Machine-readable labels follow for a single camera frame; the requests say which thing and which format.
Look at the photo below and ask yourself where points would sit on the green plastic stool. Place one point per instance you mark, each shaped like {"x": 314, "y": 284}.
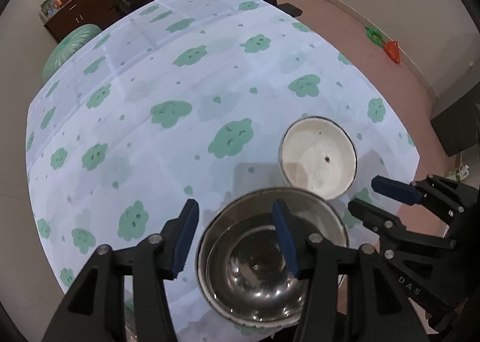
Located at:
{"x": 67, "y": 47}

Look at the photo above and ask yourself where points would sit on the white enamel bowl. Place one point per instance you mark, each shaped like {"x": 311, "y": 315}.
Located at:
{"x": 318, "y": 156}

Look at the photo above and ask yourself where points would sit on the dark wooden cabinet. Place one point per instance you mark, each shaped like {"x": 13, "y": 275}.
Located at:
{"x": 102, "y": 13}

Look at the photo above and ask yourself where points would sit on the green cloud pattern tablecloth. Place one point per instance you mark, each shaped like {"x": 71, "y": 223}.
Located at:
{"x": 190, "y": 99}

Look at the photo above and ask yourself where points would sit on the large stainless steel bowl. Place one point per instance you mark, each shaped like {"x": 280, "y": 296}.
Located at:
{"x": 241, "y": 271}

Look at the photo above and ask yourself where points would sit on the dark box on floor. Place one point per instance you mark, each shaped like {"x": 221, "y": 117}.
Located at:
{"x": 455, "y": 122}

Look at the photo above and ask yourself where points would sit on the orange green floor toy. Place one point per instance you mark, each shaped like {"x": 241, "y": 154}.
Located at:
{"x": 391, "y": 48}

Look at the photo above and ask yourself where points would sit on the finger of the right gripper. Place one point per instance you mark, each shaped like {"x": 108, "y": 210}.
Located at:
{"x": 386, "y": 225}
{"x": 404, "y": 193}

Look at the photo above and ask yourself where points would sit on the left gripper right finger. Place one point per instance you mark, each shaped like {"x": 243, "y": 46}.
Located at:
{"x": 351, "y": 295}

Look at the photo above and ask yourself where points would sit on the right hand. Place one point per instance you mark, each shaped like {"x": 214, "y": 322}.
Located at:
{"x": 443, "y": 323}

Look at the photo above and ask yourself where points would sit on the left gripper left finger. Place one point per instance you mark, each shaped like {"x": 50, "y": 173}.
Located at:
{"x": 93, "y": 308}

